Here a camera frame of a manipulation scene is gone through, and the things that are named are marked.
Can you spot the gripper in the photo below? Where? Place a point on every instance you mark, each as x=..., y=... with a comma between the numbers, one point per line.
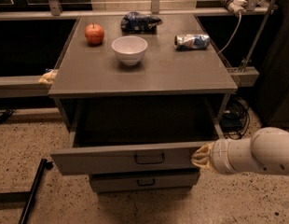
x=221, y=157

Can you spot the grey top drawer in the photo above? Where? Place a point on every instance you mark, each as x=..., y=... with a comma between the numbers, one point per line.
x=107, y=132

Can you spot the grey drawer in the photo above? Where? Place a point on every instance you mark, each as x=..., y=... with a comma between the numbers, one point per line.
x=128, y=181
x=107, y=132

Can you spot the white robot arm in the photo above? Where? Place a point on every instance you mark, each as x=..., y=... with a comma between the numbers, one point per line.
x=266, y=153

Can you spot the grey lower drawer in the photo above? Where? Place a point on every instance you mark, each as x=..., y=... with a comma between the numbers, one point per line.
x=128, y=181

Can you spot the grey drawer cabinet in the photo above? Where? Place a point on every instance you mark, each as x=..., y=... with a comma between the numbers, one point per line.
x=93, y=70

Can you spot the crushed silver blue can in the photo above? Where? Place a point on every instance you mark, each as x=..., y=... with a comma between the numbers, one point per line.
x=191, y=42

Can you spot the white bowl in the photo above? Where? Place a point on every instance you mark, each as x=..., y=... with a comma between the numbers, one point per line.
x=129, y=49

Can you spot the dark blue chip bag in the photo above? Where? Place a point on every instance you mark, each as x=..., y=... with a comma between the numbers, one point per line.
x=137, y=22

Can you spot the white power strip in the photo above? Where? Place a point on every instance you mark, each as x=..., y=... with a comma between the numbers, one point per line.
x=234, y=6

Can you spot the black floor bar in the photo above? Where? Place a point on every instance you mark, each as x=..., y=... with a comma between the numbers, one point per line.
x=28, y=207

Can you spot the red apple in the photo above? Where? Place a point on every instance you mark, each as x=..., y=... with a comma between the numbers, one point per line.
x=94, y=33

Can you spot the yellow sponge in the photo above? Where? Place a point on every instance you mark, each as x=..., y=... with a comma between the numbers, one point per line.
x=49, y=77

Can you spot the black top drawer handle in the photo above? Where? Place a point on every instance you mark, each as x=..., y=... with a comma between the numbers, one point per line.
x=149, y=159

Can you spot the black drawer handle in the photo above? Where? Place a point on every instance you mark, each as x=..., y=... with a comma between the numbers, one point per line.
x=146, y=182
x=149, y=159

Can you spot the black lower drawer handle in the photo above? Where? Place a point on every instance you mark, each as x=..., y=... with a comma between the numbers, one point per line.
x=146, y=182

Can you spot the grey metal rail right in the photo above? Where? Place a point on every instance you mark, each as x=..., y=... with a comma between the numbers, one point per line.
x=246, y=78

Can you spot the grey metal rail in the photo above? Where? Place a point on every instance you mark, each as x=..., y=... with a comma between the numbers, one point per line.
x=23, y=86
x=246, y=78

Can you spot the grey metal rail left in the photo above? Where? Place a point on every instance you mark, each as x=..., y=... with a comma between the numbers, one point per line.
x=23, y=86

